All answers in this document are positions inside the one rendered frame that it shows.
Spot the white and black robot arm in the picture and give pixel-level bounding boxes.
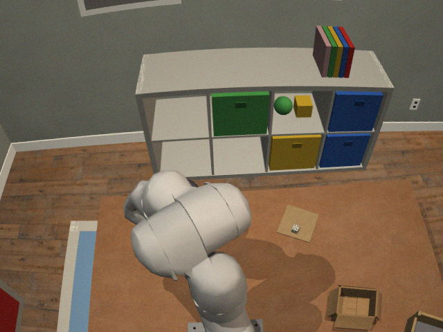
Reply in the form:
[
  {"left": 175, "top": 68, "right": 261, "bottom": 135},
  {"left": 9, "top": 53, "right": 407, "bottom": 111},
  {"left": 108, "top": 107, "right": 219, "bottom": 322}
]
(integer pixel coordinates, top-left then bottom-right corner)
[{"left": 123, "top": 170, "right": 255, "bottom": 332}]

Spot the white die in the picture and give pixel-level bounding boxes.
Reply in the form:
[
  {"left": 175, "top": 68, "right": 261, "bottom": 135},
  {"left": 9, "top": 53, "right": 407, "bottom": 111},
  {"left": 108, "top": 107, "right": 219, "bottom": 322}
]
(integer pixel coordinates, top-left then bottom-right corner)
[{"left": 291, "top": 225, "right": 300, "bottom": 234}]

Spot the tan flat mat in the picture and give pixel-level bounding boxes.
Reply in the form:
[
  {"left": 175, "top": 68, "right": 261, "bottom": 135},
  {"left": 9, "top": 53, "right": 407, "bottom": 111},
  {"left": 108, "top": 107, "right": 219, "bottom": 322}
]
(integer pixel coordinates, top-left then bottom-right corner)
[{"left": 277, "top": 205, "right": 319, "bottom": 243}]

